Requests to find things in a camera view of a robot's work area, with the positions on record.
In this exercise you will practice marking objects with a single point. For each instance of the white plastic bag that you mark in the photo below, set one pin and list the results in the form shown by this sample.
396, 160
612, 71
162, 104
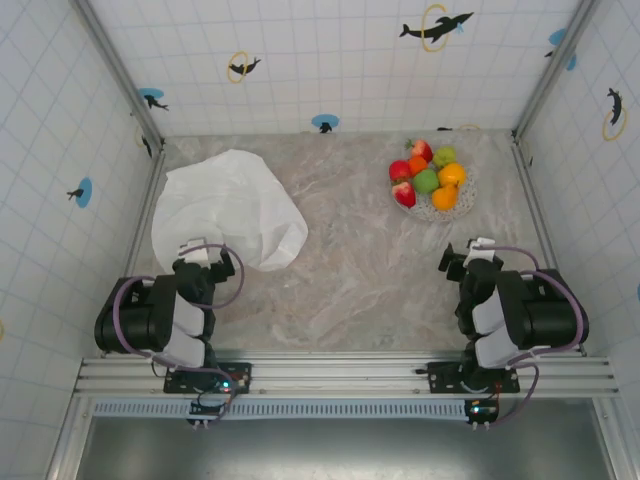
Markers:
230, 210

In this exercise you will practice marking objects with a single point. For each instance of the orange fruit with stem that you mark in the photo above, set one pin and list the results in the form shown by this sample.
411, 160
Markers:
444, 198

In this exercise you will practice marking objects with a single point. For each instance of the dark red strawberry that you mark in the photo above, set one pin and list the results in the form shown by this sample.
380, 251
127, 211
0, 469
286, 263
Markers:
404, 195

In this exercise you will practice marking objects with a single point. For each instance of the green apple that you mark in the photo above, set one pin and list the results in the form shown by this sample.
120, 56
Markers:
426, 181

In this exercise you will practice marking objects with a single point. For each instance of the large round orange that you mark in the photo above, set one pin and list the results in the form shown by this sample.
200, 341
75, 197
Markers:
452, 174

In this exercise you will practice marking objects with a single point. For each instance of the small orange tangerine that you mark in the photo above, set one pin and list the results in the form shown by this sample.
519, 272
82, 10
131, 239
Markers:
418, 165

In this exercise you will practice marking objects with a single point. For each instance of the red apple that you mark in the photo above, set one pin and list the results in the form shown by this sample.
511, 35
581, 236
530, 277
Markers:
399, 171

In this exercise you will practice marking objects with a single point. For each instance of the yellow-green pear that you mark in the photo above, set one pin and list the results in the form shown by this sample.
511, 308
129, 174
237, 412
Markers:
445, 156

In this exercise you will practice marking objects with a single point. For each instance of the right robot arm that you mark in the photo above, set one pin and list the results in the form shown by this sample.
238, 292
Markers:
540, 315

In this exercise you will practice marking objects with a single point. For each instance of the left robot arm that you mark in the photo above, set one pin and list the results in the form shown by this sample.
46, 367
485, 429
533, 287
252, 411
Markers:
145, 320

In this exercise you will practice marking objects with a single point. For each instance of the speckled white plate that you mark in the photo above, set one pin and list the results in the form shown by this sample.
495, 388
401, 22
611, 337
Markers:
465, 202

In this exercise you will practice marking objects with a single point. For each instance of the left controller circuit board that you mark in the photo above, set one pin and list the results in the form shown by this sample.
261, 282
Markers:
210, 400

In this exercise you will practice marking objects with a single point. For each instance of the controller circuit board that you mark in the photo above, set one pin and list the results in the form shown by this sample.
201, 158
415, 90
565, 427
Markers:
482, 411
210, 400

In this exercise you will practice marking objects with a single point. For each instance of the right controller circuit board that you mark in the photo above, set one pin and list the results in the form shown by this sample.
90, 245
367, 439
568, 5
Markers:
482, 411

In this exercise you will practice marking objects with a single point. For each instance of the blue oval fish sticker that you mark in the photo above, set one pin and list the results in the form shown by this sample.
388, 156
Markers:
82, 192

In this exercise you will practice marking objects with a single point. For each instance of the small blue circle sticker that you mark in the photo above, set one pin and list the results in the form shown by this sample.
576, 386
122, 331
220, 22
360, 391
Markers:
325, 122

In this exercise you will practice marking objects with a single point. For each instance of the shark blue circle sticker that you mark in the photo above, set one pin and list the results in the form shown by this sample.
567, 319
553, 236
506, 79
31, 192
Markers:
152, 97

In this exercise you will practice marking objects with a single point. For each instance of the grey metal panel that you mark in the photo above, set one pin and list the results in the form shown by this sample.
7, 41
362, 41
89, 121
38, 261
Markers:
350, 450

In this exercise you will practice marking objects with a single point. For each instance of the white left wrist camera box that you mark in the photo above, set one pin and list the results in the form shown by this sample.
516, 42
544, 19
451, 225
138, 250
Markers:
197, 255

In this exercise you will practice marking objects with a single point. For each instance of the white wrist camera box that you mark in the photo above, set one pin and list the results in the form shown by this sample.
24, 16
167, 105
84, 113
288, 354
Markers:
482, 252
197, 255

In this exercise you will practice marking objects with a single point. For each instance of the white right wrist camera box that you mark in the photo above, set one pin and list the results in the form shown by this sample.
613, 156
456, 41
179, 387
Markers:
482, 252

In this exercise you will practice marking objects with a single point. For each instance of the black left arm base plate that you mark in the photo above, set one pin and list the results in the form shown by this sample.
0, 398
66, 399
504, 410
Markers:
235, 372

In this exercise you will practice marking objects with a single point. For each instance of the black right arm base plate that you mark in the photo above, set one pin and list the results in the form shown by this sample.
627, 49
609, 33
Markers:
442, 375

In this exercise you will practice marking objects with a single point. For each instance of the aluminium mounting rail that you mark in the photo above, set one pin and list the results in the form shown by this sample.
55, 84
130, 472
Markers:
340, 372

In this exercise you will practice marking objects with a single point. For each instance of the aluminium left corner post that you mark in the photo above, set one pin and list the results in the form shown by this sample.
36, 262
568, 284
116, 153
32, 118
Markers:
120, 70

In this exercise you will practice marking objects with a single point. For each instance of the aluminium corner post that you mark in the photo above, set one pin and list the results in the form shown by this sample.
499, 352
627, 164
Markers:
555, 65
120, 70

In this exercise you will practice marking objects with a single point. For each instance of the aluminium right corner post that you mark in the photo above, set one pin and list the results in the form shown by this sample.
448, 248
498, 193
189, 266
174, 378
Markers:
555, 65

